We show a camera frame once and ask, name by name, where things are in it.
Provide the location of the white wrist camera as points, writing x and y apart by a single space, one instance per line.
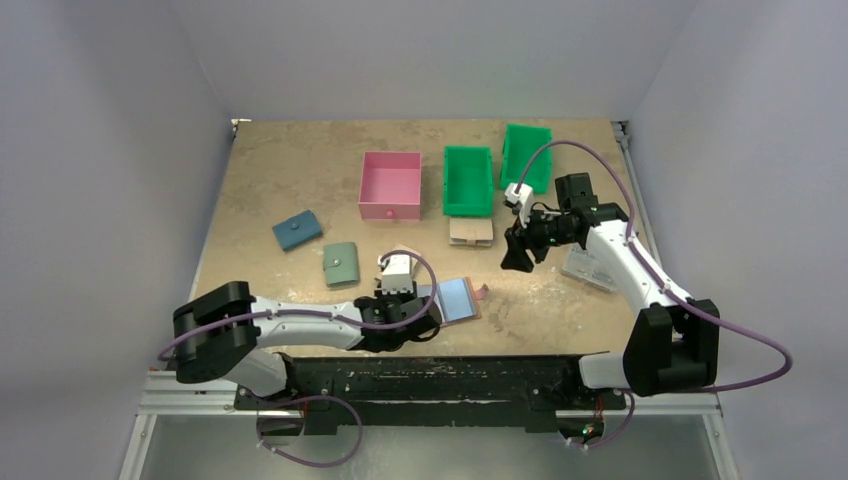
396 275
519 197

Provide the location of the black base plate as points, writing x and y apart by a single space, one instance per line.
537 393

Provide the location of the right green bin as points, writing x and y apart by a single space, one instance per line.
520 143

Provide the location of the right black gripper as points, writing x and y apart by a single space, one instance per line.
530 238

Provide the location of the brown card holder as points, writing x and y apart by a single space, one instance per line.
457 300

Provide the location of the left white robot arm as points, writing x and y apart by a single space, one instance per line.
228 333

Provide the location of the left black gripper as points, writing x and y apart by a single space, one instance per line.
411 315

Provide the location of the green bin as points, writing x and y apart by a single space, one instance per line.
520 143
468 186

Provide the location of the cream card holder with snap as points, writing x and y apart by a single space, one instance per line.
408 259

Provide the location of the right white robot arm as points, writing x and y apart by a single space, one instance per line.
669 348

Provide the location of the blue card holder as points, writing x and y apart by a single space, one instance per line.
297 230

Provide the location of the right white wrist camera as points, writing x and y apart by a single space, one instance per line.
519 197

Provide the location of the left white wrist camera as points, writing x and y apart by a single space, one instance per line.
396 275

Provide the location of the pink open box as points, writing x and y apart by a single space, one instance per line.
391 185

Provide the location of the green card holder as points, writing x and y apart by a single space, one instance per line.
341 264

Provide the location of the beige card holder with strap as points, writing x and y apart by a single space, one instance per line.
471 231

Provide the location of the left green bin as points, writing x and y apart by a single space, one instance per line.
468 186

